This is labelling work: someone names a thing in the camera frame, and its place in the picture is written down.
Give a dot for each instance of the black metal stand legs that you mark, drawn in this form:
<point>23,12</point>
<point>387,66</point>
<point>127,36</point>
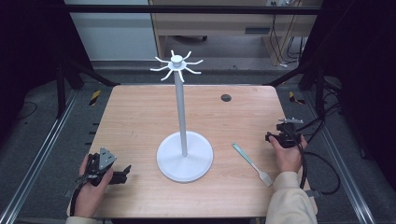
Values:
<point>67,84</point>
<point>319,90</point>

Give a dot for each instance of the aluminium floor rail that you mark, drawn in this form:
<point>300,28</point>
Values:
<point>342,165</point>
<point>40,155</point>

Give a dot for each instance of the dark round table grommet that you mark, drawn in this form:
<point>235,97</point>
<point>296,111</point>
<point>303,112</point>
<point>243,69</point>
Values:
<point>226,98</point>

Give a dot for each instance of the black yellow striped tape marker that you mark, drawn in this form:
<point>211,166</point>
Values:
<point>95,97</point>
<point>294,98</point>

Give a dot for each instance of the white cabinet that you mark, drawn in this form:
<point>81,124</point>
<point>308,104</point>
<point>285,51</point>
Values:
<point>115,34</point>

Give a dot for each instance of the black curtain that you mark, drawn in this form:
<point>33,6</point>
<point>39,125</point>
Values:
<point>28,56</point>
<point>361,77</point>

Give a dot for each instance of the person's right hand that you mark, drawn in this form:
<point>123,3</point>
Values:
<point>289,160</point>

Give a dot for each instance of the white hook stand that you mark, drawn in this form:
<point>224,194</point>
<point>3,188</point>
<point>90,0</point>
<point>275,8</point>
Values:
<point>180,109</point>

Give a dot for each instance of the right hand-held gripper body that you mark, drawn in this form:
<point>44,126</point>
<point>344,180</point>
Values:
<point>288,135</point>

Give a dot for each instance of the black horizontal frame bar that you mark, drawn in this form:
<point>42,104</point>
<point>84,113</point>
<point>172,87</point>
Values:
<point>186,9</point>

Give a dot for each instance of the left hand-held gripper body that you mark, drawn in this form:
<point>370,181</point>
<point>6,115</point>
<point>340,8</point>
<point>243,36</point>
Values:
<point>101,165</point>

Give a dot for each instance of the person's left hand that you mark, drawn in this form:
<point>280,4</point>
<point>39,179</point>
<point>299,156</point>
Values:
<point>88,199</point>

